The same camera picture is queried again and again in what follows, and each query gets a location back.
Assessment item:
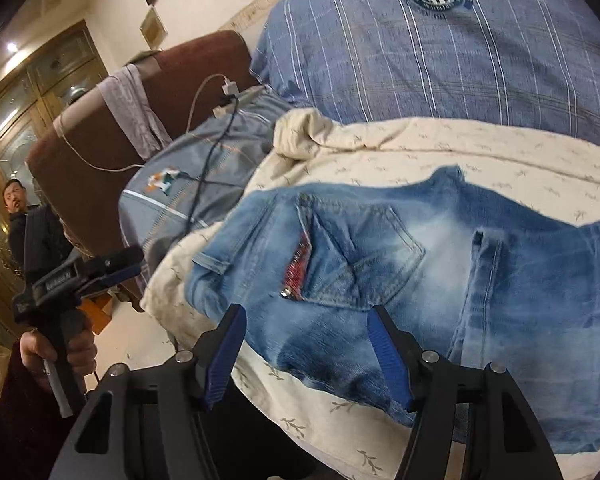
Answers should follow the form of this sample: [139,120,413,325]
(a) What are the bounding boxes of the blue denim jeans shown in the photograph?
[185,166,600,454]

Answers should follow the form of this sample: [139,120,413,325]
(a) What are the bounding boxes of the person's left hand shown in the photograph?
[18,326,100,391]

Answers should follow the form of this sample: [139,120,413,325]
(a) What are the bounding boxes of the man in dark jacket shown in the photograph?
[3,179,73,285]

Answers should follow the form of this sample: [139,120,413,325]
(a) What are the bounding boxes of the lilac cloth on headboard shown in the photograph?
[97,64,172,160]

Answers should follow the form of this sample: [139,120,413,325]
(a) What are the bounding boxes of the wooden glass-door cabinet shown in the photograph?
[0,21,107,347]

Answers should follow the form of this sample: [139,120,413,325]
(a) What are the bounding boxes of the blue plaid pillow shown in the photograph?
[250,0,600,146]

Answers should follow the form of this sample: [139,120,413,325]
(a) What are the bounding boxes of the black cable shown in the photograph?
[182,94,242,239]

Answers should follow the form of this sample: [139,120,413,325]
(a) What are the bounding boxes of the white charger with cable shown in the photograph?
[184,73,239,132]

